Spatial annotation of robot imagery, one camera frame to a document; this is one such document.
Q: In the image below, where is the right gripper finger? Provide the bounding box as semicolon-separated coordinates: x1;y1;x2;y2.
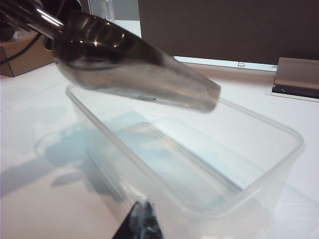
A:
112;200;165;239

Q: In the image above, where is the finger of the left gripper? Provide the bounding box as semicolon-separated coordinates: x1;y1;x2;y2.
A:
0;14;18;42

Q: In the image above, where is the metal ice scoop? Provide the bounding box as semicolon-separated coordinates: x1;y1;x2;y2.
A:
0;0;222;114

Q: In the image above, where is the plain brown cardboard box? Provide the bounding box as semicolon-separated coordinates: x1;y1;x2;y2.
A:
0;31;56;78

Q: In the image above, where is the transparent plastic storage container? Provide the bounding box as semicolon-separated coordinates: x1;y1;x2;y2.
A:
65;83;305;239

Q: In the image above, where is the octagonal clear glass jar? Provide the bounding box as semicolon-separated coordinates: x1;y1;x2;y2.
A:
101;0;115;19

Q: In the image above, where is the wide brown desk partition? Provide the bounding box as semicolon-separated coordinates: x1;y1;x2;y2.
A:
138;0;319;67

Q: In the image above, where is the black cable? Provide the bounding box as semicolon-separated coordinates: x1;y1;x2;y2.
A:
0;32;43;65

